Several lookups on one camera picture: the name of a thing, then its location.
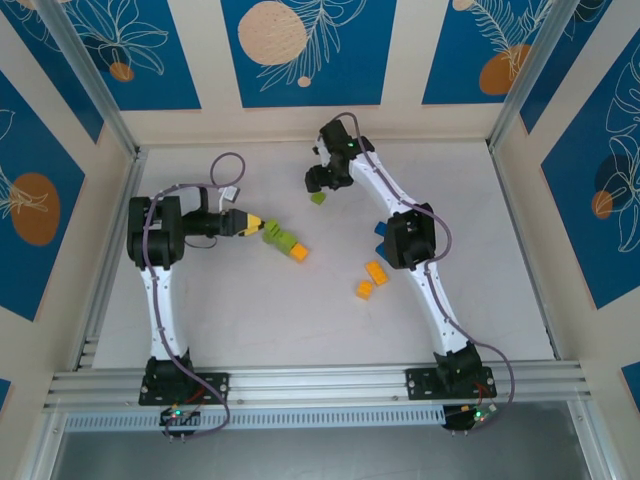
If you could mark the aluminium side rail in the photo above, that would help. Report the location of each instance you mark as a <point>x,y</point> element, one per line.
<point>519,225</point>
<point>116,250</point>

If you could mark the aluminium frame post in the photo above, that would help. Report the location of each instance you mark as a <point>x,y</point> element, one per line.
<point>92,75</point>
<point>533,75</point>

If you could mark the long aluminium mounting rail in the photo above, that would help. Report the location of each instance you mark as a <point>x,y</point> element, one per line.
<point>320,385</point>

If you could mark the grey metal sheet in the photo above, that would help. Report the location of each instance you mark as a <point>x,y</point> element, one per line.
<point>320,457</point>

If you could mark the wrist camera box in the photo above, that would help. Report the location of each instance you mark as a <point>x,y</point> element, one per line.
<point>321,153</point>
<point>230,192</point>

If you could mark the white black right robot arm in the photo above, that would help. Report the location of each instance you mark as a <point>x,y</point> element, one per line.
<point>435,310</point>

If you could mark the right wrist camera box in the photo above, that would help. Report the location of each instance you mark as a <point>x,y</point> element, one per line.
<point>321,153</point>

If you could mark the orange two-by-two lego brick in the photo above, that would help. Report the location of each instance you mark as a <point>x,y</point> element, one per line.
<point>365,290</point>
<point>300,253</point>

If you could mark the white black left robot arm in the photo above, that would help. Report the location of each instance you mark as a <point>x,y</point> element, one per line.
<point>160,310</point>

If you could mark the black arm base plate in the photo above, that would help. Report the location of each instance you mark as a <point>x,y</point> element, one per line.
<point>215,387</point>
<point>420,385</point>

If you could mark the orange two-by-four lego brick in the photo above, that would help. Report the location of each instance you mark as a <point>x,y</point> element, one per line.
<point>377,273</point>

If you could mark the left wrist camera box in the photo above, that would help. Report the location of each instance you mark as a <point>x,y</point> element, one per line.
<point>230,192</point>

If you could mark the blue two-by-two lego brick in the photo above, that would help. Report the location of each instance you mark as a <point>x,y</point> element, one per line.
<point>380,229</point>

